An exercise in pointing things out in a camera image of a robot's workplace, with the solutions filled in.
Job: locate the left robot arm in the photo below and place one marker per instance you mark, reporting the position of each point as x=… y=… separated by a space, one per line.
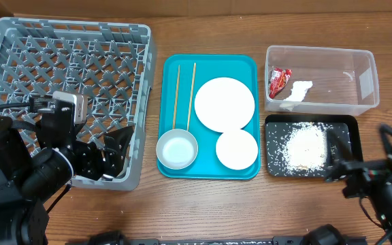
x=26 y=181

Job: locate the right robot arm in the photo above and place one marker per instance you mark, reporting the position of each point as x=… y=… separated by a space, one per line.
x=383 y=212

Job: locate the wooden chopstick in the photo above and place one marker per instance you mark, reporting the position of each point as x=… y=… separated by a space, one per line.
x=191 y=97
x=176 y=98

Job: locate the grey plastic dish rack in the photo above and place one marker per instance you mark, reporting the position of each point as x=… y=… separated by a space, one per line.
x=111 y=63

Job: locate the teal plastic tray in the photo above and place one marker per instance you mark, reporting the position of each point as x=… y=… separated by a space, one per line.
x=209 y=66

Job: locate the red snack wrapper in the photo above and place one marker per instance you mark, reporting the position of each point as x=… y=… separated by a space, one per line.
x=278 y=81

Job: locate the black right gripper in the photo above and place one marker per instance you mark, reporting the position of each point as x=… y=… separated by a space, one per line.
x=370 y=175

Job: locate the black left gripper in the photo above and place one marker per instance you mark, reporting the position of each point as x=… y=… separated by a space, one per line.
x=94 y=166

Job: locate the white napkin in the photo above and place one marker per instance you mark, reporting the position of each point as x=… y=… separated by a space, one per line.
x=298 y=93

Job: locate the clear plastic bin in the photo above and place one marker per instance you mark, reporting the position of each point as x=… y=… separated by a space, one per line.
x=345 y=81

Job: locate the grey shallow bowl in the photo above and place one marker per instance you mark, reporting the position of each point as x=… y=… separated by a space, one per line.
x=177 y=149

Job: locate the white rice bowl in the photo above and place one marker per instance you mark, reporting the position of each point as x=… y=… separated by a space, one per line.
x=237 y=149

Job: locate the large white plate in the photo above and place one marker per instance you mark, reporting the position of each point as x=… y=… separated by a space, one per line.
x=224 y=104

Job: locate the pile of rice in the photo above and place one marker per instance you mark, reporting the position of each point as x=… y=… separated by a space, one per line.
x=306 y=148

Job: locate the black food waste tray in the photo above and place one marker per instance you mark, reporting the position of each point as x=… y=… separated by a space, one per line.
x=278 y=128

